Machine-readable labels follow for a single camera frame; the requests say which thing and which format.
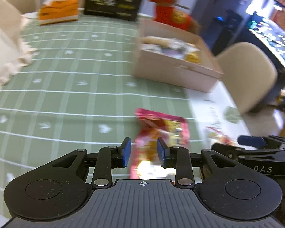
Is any green checked tablecloth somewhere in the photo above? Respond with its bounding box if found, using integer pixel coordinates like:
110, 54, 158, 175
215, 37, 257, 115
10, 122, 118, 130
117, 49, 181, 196
0, 13, 252, 219

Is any pink yellow snack packet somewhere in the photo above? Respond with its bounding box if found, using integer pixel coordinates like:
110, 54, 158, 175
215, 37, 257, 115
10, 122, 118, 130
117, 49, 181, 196
130, 108, 190, 181

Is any black water dispenser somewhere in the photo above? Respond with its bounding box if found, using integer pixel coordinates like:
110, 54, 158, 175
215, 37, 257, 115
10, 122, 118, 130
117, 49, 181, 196
204, 9, 243, 56

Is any rice cracker pack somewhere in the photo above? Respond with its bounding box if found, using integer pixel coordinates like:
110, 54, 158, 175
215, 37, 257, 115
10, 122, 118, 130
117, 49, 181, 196
160, 39, 197, 60

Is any beige chair far left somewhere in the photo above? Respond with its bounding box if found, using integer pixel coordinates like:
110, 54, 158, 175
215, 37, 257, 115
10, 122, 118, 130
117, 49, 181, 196
6, 0, 40, 14

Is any lit display cabinet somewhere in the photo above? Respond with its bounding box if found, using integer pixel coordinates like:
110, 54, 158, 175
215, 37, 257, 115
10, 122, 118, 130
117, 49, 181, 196
248, 13, 285, 69

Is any beige chair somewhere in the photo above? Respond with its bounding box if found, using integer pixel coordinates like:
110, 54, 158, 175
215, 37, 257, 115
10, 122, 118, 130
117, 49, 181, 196
6, 0, 40, 14
216, 42, 278, 114

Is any pink cardboard box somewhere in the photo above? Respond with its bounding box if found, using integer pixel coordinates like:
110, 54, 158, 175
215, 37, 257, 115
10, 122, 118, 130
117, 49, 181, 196
133, 19, 223, 93

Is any orange tissue box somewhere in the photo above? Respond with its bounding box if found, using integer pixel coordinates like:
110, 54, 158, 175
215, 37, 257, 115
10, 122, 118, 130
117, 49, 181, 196
38, 0, 79, 25

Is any red plush horse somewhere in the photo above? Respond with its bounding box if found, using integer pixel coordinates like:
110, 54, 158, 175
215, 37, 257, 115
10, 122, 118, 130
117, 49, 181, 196
149, 0, 200, 35

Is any beige chair right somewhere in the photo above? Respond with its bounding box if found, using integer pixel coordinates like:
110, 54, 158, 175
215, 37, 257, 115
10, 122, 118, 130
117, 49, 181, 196
216, 42, 278, 114

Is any bun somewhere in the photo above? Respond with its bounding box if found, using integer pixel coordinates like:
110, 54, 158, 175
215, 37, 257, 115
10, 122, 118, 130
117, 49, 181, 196
142, 36, 173, 48

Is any yellow sesame bar pack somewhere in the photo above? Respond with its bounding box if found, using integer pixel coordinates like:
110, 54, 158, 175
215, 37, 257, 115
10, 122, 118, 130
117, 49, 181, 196
185, 51, 202, 64

